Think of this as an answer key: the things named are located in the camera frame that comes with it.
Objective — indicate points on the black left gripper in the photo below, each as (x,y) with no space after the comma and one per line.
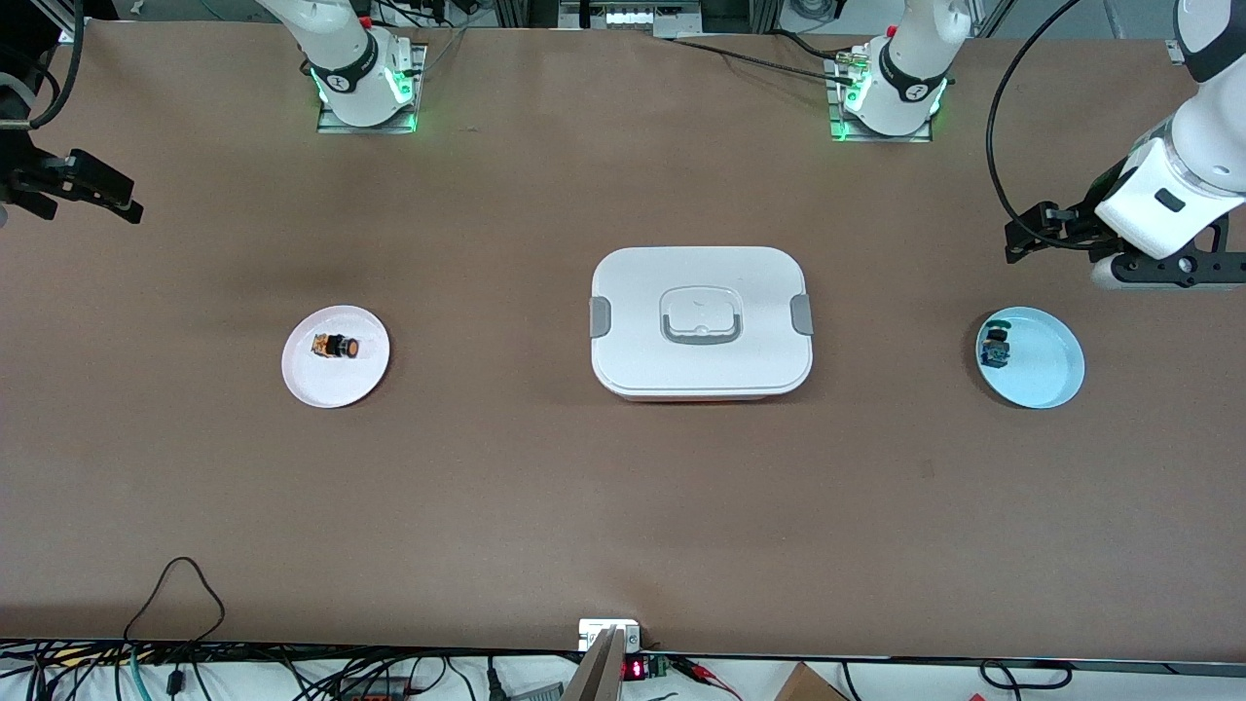
(1083,218)

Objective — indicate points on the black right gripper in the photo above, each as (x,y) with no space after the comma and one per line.
(31,177)

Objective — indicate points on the orange push button switch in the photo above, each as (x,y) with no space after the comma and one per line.
(336,346)

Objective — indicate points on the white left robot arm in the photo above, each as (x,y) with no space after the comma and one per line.
(1207,136)

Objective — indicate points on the white lidded lunch box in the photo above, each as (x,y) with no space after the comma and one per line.
(701,282)

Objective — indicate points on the small white socket box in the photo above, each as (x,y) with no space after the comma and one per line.
(594,631)

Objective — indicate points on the light blue round plate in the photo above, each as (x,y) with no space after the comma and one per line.
(1042,370)

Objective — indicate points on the white round plate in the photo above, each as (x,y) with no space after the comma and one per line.
(326,380)

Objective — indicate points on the white lit rack device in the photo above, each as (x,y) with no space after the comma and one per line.
(633,18)

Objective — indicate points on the brown cardboard piece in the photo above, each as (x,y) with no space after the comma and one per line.
(808,684)

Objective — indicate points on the red clip test lead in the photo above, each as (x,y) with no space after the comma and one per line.
(706,672)

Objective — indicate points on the black orange power strip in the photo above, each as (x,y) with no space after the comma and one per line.
(375,688)

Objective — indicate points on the red LED display board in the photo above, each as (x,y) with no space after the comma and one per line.
(635,669)

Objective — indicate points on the aluminium profile bar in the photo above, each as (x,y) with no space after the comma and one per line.
(599,672)

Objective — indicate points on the blue green switch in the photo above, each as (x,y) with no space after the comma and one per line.
(995,350)

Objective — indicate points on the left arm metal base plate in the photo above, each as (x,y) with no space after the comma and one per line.
(881,138)

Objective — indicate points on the perforated aluminium frame rail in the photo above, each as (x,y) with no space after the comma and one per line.
(1175,51)

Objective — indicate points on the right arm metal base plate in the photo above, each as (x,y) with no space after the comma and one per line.
(370,128)

